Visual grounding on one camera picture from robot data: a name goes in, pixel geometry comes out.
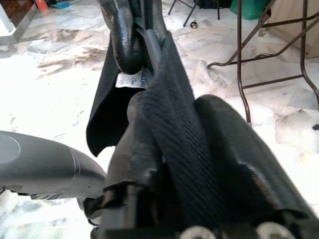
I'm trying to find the green plastic bag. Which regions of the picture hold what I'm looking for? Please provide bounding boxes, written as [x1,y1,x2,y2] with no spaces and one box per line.
[229,0,274,21]

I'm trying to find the blue plastic bag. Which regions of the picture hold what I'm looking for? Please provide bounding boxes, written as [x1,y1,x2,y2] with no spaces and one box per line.
[47,0,75,9]

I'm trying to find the marble folding table red edge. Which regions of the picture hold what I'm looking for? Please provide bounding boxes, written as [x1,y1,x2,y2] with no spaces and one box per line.
[206,0,319,130]

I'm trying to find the orange cardboard box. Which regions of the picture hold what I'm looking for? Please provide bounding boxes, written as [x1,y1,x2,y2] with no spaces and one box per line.
[34,0,48,11]

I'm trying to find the light wooden sideboard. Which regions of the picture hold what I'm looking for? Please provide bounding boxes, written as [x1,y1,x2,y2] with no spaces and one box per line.
[268,0,319,60]

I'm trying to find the black folding chair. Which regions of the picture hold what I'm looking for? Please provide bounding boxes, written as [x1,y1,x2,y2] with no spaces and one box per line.
[167,0,221,27]

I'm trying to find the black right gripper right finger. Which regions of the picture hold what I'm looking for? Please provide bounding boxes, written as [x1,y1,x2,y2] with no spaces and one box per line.
[193,94,317,221]

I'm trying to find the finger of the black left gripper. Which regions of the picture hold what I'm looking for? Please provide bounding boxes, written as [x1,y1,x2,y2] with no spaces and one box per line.
[96,0,148,75]
[147,0,173,42]

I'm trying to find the dark grey plastic hanger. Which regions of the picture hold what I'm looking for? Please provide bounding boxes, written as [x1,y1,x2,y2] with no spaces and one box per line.
[134,14,162,75]

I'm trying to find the black shirt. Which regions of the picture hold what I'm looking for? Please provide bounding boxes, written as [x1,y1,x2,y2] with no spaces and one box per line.
[86,0,252,230]

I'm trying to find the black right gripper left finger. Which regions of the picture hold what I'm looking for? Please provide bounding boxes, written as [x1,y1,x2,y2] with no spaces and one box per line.
[107,92,165,187]

